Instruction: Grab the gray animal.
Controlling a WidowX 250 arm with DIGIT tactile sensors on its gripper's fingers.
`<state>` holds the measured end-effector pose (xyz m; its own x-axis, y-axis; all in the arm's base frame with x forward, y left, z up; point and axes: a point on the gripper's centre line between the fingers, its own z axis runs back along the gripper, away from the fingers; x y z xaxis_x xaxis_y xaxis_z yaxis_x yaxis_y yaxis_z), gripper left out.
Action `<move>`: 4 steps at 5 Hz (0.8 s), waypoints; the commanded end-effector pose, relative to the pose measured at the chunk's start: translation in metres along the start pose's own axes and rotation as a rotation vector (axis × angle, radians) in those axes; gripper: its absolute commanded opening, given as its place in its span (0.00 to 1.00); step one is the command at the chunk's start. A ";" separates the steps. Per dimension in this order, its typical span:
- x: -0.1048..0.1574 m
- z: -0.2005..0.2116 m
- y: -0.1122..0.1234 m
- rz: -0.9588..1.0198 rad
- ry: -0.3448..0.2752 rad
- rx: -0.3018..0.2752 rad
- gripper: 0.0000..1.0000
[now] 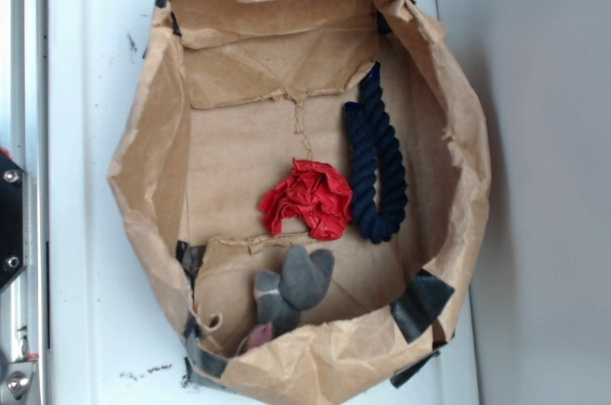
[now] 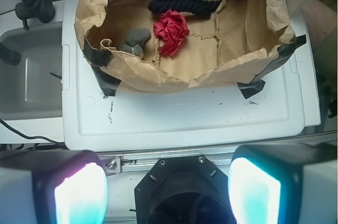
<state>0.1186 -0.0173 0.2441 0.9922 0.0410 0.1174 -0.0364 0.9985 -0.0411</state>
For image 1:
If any gray plush animal toy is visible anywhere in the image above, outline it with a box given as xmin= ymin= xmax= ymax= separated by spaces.
xmin=237 ymin=245 xmax=335 ymax=354

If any brown paper bag bin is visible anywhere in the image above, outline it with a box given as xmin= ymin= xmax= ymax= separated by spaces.
xmin=109 ymin=0 xmax=492 ymax=404

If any red crumpled cloth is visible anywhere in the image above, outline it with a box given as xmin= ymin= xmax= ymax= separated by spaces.
xmin=259 ymin=159 xmax=353 ymax=241

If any dark blue twisted rope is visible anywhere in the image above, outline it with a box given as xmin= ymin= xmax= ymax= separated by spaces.
xmin=343 ymin=60 xmax=409 ymax=245

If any black metal bracket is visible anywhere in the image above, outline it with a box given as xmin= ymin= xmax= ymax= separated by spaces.
xmin=0 ymin=149 xmax=27 ymax=292

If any aluminium frame rail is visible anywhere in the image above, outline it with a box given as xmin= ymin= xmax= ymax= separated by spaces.
xmin=1 ymin=0 xmax=52 ymax=404

